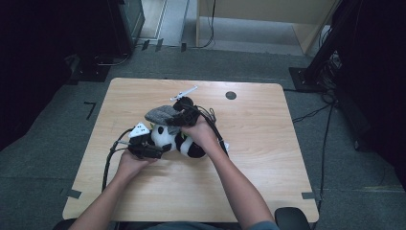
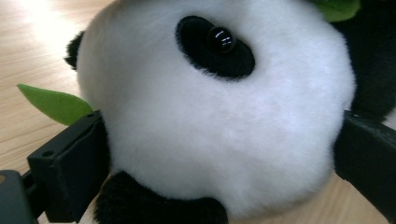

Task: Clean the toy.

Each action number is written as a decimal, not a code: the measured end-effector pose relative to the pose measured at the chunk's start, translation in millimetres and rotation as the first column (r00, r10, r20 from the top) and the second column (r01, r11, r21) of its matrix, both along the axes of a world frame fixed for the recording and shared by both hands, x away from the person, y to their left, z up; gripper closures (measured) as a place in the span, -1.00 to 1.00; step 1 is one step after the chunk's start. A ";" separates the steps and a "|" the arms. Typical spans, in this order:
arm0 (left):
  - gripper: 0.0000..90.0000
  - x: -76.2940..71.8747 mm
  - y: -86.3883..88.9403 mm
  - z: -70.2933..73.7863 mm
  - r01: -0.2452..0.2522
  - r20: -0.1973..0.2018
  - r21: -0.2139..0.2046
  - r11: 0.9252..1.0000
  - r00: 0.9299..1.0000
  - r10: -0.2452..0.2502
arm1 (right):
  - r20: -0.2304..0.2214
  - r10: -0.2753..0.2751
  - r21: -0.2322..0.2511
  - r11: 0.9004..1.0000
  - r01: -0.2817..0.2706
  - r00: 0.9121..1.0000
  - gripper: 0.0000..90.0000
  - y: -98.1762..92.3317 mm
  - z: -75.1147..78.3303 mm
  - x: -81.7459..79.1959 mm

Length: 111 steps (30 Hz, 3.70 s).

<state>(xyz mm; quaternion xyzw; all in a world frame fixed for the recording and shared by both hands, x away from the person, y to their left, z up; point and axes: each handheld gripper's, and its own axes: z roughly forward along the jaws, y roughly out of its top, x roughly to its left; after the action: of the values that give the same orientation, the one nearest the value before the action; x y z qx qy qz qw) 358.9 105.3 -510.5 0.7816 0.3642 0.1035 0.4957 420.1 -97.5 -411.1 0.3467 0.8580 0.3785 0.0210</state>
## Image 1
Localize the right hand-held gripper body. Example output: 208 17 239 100
169 85 205 127

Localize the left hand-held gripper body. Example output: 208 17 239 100
127 122 165 160

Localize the panda plush toy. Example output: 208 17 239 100
149 123 230 160

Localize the gray knit hat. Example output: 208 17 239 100
144 104 184 135

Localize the person's left hand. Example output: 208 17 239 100
116 149 157 180

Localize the person's right hand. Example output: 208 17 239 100
179 114 222 155

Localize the black stand base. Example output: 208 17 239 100
68 54 111 83

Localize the black chair armrest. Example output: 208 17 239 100
52 218 79 230
275 206 312 230

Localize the black metal stand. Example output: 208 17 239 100
288 0 362 94

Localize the person's blue shirt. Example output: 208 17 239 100
145 220 282 230

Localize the light wooden cabinet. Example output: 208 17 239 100
195 0 341 56

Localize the left hand-held gripper cable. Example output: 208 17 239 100
101 127 135 193

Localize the hand-held gripper cable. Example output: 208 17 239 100
195 104 230 157
101 127 135 193

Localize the right hand-held gripper cable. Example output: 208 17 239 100
195 104 230 157

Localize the black looped floor cable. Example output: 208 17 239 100
95 52 132 67

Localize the black hanging cable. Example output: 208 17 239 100
191 0 217 50

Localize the tangle of cables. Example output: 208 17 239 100
319 51 343 94

